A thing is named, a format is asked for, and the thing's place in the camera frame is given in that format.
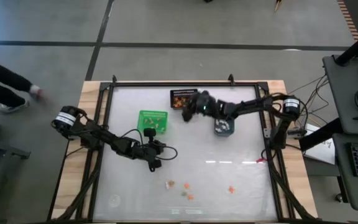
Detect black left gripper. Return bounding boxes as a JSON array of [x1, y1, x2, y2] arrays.
[[140, 128, 167, 172]]

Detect black monitor pole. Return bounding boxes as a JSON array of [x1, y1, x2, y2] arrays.
[[334, 23, 358, 67]]

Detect black control box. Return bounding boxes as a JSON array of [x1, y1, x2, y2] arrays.
[[299, 117, 344, 152]]

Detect black floor cable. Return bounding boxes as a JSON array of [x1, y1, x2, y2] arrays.
[[287, 74, 331, 125]]

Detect black plastic basket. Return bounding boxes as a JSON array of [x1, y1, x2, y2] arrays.
[[169, 88, 198, 110]]

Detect grey desk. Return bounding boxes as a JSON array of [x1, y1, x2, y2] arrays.
[[321, 54, 358, 212]]

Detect teal plastic bin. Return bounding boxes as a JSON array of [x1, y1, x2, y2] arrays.
[[213, 117, 236, 138]]

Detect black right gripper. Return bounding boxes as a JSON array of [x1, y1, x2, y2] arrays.
[[181, 90, 222, 122]]

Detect white paper sheet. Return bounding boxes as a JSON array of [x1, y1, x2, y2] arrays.
[[305, 123, 336, 166]]

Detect green plastic basket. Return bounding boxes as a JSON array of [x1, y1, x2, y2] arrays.
[[137, 110, 169, 134]]

